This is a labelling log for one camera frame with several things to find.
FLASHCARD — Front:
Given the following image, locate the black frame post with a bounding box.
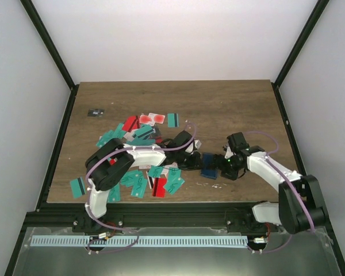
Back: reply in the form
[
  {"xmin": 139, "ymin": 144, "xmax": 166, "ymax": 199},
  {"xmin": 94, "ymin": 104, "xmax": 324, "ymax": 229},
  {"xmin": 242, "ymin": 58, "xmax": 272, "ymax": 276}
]
[
  {"xmin": 275, "ymin": 0, "xmax": 330, "ymax": 86},
  {"xmin": 19, "ymin": 0, "xmax": 76, "ymax": 87}
]

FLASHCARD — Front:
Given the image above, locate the black frame post left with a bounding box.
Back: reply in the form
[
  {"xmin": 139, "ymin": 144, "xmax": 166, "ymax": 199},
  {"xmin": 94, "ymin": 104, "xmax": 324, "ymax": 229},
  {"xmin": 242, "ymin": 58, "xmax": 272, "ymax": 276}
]
[{"xmin": 19, "ymin": 0, "xmax": 76, "ymax": 87}]

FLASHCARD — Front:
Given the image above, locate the blue card holder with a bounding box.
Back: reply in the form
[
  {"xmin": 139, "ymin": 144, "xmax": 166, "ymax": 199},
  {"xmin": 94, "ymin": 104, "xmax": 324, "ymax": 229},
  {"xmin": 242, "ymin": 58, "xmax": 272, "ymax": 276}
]
[{"xmin": 201, "ymin": 153, "xmax": 217, "ymax": 179}]

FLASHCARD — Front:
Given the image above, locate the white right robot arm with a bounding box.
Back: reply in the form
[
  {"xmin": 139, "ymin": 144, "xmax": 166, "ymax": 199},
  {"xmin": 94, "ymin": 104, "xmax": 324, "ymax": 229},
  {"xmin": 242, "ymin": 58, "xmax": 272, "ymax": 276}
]
[{"xmin": 215, "ymin": 132, "xmax": 328, "ymax": 234}]

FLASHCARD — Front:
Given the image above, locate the light blue slotted strip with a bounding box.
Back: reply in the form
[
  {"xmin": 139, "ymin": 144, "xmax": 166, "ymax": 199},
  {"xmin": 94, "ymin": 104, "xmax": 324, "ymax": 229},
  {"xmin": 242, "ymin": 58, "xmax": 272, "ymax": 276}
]
[{"xmin": 30, "ymin": 235, "xmax": 248, "ymax": 248}]

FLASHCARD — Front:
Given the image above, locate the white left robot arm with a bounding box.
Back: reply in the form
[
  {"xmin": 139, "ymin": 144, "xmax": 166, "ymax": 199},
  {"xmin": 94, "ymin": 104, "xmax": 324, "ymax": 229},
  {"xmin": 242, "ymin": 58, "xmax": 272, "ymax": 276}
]
[{"xmin": 85, "ymin": 131, "xmax": 197, "ymax": 232}]

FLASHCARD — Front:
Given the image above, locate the red black striped card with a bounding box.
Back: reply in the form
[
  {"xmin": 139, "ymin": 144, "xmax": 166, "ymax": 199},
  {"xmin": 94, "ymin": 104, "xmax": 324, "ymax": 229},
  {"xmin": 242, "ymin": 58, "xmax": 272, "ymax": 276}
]
[{"xmin": 122, "ymin": 115, "xmax": 140, "ymax": 132}]

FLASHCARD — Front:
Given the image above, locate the teal VIP card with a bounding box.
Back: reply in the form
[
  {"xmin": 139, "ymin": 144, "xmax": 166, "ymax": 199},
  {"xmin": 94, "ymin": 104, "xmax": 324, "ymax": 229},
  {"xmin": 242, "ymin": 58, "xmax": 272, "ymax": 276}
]
[
  {"xmin": 108, "ymin": 183, "xmax": 121, "ymax": 203},
  {"xmin": 131, "ymin": 177, "xmax": 148, "ymax": 198},
  {"xmin": 164, "ymin": 168, "xmax": 185, "ymax": 195}
]

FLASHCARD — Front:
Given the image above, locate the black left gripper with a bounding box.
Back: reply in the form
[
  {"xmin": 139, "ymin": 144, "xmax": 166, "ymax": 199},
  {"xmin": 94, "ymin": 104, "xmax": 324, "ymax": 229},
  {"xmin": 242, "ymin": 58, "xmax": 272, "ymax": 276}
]
[{"xmin": 175, "ymin": 150, "xmax": 205, "ymax": 170}]

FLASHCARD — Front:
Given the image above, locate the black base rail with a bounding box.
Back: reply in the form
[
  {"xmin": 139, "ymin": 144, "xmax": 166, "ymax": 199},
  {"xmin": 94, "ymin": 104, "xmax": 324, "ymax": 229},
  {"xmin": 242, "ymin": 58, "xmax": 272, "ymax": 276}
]
[{"xmin": 24, "ymin": 202, "xmax": 278, "ymax": 235}]

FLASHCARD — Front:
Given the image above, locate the red card black stripe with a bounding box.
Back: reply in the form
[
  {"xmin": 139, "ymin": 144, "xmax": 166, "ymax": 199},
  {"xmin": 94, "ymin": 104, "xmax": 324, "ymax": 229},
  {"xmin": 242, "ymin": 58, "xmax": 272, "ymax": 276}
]
[{"xmin": 152, "ymin": 178, "xmax": 167, "ymax": 198}]

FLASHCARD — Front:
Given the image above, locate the teal card black stripe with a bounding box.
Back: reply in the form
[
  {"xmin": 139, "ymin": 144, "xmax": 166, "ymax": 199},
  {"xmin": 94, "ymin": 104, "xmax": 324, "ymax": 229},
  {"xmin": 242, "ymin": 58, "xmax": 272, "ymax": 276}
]
[
  {"xmin": 167, "ymin": 113, "xmax": 179, "ymax": 128},
  {"xmin": 70, "ymin": 177, "xmax": 86, "ymax": 198}
]

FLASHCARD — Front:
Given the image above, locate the white red blotch card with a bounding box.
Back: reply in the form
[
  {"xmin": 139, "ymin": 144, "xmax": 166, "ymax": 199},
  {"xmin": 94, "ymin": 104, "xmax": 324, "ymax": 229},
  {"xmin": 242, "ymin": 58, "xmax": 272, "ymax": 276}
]
[{"xmin": 139, "ymin": 113, "xmax": 165, "ymax": 126}]

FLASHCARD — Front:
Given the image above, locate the black frame post right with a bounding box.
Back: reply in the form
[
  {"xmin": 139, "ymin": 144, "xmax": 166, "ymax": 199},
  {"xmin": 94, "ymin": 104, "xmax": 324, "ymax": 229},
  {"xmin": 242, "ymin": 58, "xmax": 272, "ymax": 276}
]
[{"xmin": 275, "ymin": 0, "xmax": 330, "ymax": 86}]

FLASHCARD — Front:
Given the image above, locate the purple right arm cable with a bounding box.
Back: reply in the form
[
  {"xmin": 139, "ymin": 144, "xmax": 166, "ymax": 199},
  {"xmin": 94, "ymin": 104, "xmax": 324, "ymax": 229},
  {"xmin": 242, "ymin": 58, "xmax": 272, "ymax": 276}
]
[{"xmin": 243, "ymin": 131, "xmax": 317, "ymax": 231}]

